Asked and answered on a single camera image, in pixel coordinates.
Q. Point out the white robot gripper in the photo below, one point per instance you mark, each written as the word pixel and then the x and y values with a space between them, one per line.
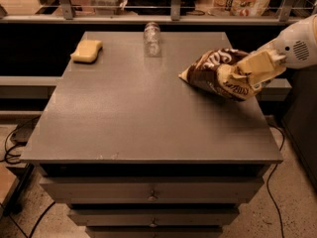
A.
pixel 291 48

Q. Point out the brown sea salt chip bag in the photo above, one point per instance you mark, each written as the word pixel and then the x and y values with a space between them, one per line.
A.
pixel 217 72

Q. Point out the clear plastic water bottle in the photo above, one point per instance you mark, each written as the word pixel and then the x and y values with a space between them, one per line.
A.
pixel 152 39

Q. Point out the grey drawer cabinet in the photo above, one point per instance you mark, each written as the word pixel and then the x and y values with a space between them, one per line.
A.
pixel 131 116

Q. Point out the yellow sponge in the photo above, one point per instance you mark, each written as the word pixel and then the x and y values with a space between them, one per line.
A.
pixel 87 51

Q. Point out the middle drawer with knob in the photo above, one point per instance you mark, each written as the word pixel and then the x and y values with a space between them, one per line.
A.
pixel 154 217

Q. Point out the drawer with knob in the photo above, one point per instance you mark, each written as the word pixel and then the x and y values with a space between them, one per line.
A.
pixel 154 217
pixel 151 190

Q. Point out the top drawer with knob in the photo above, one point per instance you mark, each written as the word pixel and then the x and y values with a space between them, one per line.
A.
pixel 151 190

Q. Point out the bottom drawer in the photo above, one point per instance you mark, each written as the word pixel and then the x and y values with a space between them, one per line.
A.
pixel 147 232

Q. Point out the grey power box left floor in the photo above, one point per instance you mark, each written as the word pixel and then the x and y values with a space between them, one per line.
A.
pixel 23 132

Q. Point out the metal guard rail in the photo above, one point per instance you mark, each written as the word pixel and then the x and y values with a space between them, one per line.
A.
pixel 272 12

